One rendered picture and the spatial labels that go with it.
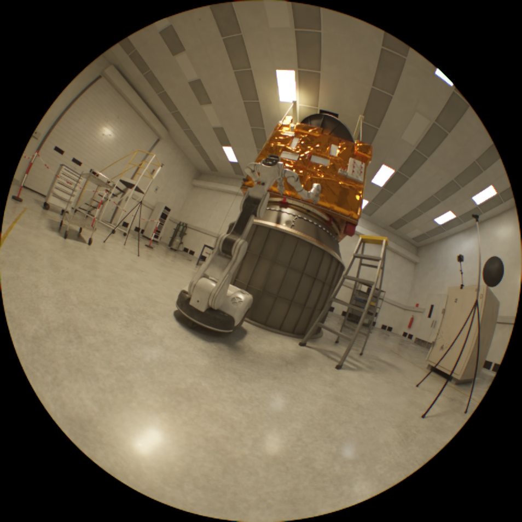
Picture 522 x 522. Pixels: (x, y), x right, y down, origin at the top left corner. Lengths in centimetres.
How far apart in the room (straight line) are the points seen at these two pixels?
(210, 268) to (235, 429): 102
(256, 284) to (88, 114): 807
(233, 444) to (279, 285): 164
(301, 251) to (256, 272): 60
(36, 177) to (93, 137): 260
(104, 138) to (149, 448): 806
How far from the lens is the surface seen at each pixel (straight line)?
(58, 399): 70
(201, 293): 115
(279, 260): 191
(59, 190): 448
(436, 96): 517
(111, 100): 843
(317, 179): 277
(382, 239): 218
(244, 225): 133
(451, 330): 345
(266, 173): 155
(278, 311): 194
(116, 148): 815
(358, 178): 297
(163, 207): 888
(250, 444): 70
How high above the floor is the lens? 57
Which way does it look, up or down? 4 degrees up
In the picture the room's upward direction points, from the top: 22 degrees clockwise
